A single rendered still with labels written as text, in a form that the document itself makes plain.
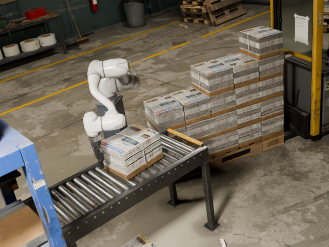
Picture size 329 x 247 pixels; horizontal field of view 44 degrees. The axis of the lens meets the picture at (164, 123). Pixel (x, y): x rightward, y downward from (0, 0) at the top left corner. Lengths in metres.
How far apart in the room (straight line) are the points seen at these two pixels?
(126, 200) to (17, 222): 0.73
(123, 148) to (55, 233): 0.85
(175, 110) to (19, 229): 1.84
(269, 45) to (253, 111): 0.71
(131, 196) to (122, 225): 1.02
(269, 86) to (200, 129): 0.87
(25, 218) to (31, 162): 0.84
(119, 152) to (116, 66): 0.68
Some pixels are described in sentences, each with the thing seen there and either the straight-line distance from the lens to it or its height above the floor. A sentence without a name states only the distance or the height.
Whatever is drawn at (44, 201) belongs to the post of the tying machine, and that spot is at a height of 1.20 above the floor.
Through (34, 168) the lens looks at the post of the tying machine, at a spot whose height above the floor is 1.41.
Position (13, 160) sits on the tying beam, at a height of 1.51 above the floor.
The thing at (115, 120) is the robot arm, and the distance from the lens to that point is 2.80.
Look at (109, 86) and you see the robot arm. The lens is 3.79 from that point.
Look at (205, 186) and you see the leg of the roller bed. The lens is 3.46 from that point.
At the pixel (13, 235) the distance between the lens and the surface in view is 2.88.
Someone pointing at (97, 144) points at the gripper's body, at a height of 1.12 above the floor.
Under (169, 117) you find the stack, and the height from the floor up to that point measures 0.75.
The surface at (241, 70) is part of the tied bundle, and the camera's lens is 4.17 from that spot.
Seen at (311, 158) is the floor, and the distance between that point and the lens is 4.60.
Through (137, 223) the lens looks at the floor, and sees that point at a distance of 3.89.
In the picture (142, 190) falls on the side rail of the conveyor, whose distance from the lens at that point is 2.96.
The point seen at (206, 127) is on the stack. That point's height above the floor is 0.51.
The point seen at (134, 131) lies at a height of 1.03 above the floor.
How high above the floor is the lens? 2.47
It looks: 27 degrees down
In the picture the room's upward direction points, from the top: 9 degrees counter-clockwise
